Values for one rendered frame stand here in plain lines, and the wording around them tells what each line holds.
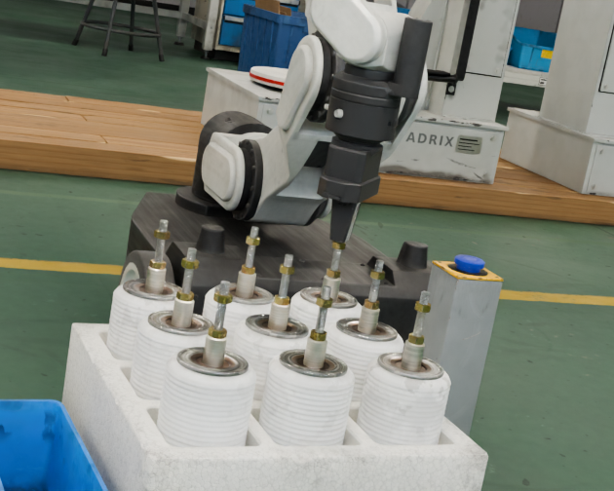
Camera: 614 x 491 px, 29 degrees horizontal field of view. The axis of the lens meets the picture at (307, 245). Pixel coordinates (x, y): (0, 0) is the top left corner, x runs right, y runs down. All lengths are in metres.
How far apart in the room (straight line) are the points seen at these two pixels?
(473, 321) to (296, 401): 0.38
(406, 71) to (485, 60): 2.29
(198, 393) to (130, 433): 0.09
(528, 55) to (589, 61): 2.84
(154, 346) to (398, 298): 0.66
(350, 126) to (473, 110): 2.30
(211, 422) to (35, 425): 0.30
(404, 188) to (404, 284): 1.64
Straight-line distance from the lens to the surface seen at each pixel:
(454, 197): 3.62
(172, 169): 3.29
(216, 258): 1.80
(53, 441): 1.45
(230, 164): 2.03
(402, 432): 1.32
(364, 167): 1.46
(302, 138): 1.81
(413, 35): 1.44
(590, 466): 1.89
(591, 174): 3.94
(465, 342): 1.57
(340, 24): 1.44
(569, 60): 4.10
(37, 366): 1.87
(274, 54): 5.85
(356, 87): 1.45
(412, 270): 1.94
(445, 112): 3.70
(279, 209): 2.03
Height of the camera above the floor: 0.68
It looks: 14 degrees down
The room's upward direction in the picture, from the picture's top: 10 degrees clockwise
